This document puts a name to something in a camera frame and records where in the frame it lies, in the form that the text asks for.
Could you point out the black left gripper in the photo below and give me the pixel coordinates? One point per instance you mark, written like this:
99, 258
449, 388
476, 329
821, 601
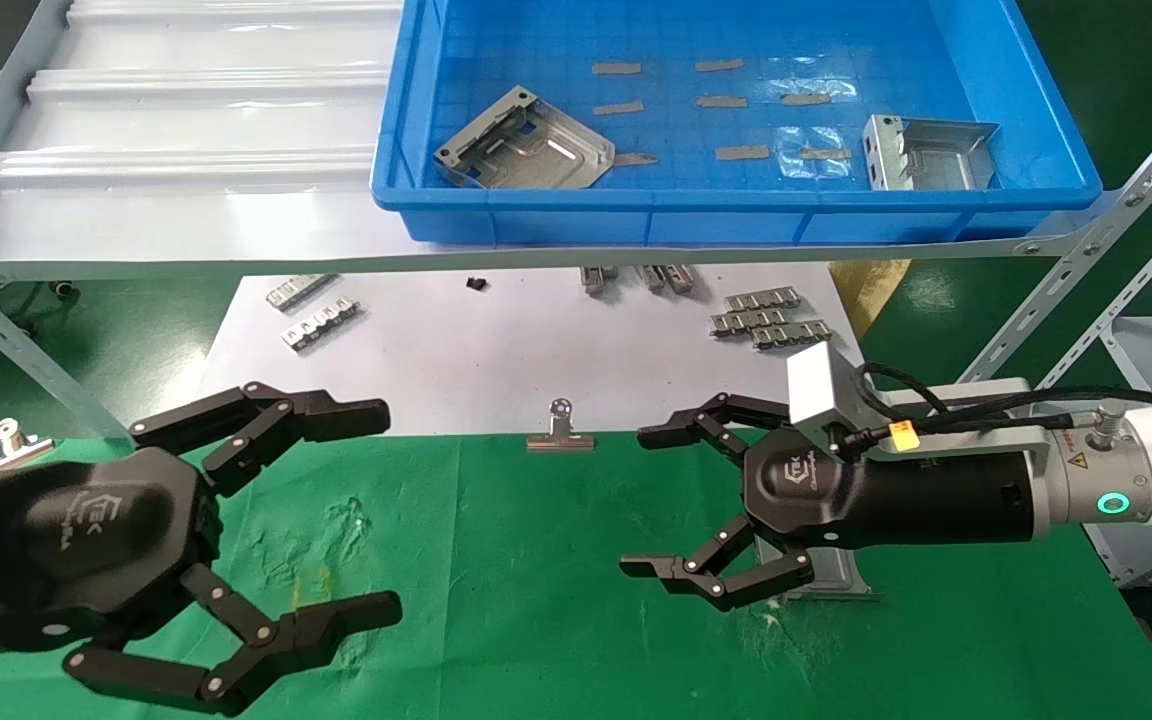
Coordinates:
66, 540

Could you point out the white ribbed shelf panel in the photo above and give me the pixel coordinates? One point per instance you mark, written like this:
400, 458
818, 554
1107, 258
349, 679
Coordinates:
186, 120

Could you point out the silver binder clip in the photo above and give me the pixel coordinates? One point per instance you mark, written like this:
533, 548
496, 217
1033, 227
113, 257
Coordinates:
11, 440
561, 440

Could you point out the boxy sheet metal bracket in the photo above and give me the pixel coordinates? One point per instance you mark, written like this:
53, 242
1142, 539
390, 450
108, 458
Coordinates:
936, 165

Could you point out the brown tape strip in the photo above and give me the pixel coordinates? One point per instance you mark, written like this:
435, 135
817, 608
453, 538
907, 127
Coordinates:
742, 153
721, 101
825, 154
618, 108
634, 160
616, 69
719, 65
806, 99

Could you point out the metal clip strip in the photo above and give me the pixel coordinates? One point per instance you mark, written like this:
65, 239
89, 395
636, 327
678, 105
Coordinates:
321, 325
748, 321
301, 291
792, 332
762, 299
679, 279
651, 278
594, 279

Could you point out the grey slotted angle rack frame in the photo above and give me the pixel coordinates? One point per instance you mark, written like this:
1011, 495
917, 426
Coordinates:
236, 268

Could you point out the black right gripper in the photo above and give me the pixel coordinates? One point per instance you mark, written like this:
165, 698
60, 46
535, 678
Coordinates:
916, 500

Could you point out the white paper sheet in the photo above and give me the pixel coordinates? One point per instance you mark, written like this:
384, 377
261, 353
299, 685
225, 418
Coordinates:
536, 350

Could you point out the clear plastic film patch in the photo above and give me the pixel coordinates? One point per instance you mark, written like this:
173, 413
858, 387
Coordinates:
816, 86
811, 140

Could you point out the blue plastic bin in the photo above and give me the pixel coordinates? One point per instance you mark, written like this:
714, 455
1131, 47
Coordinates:
536, 220

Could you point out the curved sheet metal bracket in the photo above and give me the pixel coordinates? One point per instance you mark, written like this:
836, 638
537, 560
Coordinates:
546, 155
836, 577

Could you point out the green cloth mat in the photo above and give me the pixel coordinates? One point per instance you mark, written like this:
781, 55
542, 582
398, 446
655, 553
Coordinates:
536, 600

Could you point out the grey side shelf unit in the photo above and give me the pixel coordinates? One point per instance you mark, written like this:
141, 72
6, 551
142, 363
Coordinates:
1136, 335

